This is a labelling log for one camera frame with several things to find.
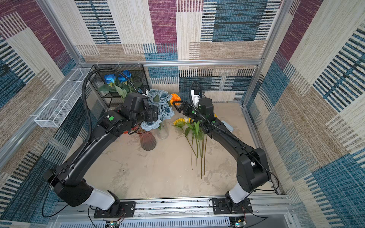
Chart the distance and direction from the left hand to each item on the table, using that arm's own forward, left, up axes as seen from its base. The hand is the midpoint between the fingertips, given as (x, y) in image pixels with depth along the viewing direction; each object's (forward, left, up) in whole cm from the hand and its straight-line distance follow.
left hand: (151, 109), depth 71 cm
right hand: (+6, -13, -5) cm, 15 cm away
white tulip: (+18, -17, -30) cm, 39 cm away
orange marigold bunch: (+9, -11, -1) cm, 14 cm away
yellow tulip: (+9, -24, -26) cm, 37 cm away
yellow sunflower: (+2, -28, -32) cm, 42 cm away
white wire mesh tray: (0, +49, -1) cm, 49 cm away
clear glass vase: (+6, -1, -29) cm, 30 cm away
